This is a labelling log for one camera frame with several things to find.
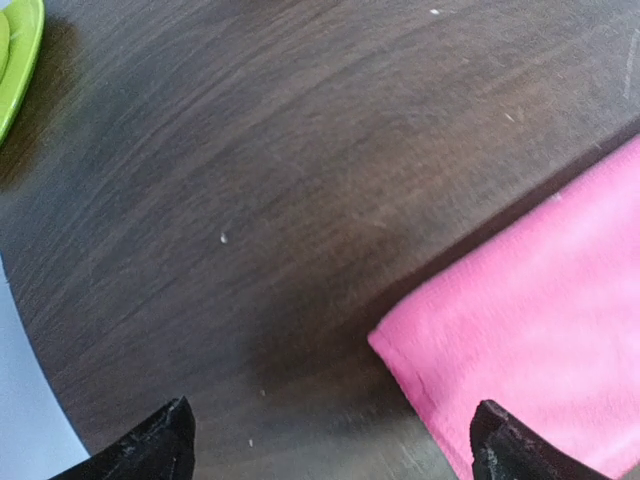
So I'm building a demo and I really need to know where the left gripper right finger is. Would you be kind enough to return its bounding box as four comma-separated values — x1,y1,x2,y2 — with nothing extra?
470,400,607,480

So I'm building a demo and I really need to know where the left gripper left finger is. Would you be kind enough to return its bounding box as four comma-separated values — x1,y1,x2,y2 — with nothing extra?
55,397,196,480

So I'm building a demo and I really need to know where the pink microfiber towel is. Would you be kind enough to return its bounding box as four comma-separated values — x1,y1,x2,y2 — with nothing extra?
369,141,639,479

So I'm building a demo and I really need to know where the green plastic plate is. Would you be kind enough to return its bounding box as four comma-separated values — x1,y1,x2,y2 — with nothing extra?
1,0,45,143

